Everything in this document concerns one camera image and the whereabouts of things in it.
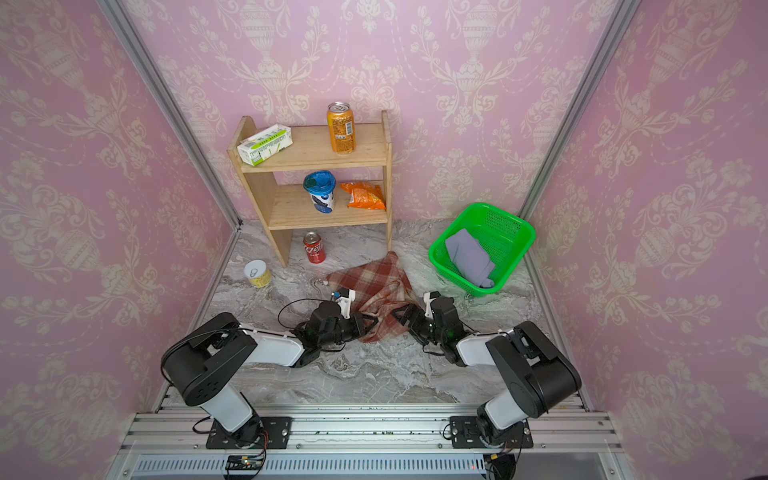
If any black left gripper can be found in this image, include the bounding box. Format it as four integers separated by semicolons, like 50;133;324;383
320;312;381;350

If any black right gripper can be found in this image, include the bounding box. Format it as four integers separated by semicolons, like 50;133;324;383
393;303;449;347

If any red plaid skirt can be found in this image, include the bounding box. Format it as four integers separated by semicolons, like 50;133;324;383
326;251;420;343

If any lavender skirt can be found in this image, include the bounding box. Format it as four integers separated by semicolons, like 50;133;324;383
445;229;496;289

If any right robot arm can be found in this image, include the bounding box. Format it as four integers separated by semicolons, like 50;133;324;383
392;292;582;445

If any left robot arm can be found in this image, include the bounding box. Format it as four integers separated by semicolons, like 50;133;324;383
160;300;379;446

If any red cola can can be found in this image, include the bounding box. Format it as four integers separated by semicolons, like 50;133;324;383
303;231;326;264

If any yellow white can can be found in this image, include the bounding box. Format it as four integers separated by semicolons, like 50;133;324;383
244;260;272;288

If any green plastic perforated basket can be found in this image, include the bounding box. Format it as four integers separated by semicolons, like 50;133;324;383
429;203;536;297

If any orange snack bag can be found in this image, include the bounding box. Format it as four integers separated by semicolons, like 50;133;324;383
340;182;386;211

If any wooden two-tier shelf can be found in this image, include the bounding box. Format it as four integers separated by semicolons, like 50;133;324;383
227;110;393;267

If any small black circuit board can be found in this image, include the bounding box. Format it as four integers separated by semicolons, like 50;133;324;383
224;455;265;475

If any orange drink can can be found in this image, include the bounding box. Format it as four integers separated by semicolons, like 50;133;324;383
327;102;356;154

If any white green tissue box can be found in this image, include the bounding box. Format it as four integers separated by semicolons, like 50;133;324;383
237;124;293;166

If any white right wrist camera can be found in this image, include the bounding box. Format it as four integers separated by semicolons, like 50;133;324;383
423;291;441;320

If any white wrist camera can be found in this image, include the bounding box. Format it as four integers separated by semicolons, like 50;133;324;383
331;287;356;319
423;291;441;320

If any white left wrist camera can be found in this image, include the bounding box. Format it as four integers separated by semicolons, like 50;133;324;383
331;287;356;319

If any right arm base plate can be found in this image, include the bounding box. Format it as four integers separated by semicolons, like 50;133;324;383
445;416;534;449

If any aluminium mounting rail frame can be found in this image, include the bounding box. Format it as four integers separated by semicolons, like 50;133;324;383
108;401;632;479

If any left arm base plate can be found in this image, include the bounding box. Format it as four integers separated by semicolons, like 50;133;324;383
206;416;293;450

